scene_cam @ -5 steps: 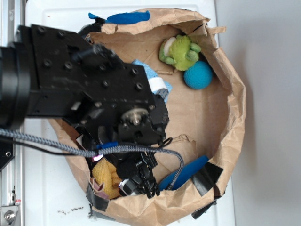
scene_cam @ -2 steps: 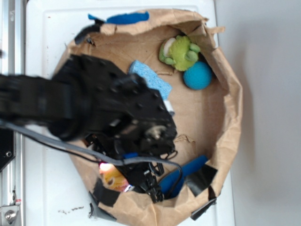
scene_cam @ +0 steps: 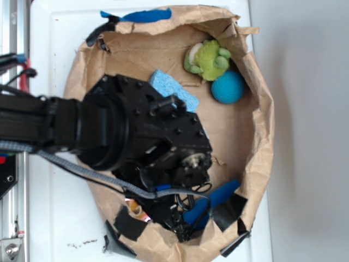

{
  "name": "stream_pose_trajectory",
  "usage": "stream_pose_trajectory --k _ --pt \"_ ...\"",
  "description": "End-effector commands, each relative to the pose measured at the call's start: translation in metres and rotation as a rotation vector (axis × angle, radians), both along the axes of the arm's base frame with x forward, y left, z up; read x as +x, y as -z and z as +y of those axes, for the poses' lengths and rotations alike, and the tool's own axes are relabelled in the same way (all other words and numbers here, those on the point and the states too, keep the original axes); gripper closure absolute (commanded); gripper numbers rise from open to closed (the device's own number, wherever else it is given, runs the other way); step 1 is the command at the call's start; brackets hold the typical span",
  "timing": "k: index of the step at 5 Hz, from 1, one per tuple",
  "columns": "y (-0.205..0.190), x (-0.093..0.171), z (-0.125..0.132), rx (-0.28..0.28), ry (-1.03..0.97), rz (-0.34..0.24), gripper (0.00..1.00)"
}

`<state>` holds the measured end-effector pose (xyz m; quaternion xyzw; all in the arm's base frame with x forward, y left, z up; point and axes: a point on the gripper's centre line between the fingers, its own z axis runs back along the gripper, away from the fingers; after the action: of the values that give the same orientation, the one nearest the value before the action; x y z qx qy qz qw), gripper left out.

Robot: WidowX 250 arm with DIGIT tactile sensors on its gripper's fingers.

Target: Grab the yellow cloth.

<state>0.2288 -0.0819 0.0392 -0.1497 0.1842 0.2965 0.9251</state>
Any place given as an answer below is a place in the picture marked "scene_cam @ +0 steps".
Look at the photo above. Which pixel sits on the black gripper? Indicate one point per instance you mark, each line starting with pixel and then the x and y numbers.
pixel 150 141

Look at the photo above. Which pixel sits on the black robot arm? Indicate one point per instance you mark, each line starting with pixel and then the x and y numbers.
pixel 57 129

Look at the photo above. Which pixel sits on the light blue sponge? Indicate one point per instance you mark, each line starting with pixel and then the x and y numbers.
pixel 166 85

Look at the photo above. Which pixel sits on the green stuffed frog toy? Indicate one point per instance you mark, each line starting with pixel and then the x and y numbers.
pixel 208 59

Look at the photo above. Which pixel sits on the brown paper bag bin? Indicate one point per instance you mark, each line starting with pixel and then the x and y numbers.
pixel 137 50

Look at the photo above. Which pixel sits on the teal felt ball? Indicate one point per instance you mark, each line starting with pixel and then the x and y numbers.
pixel 228 88

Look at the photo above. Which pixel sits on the blue felt strip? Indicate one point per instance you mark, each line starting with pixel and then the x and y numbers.
pixel 146 16

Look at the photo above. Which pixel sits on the aluminium frame rail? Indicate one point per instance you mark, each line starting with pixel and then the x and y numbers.
pixel 14 207

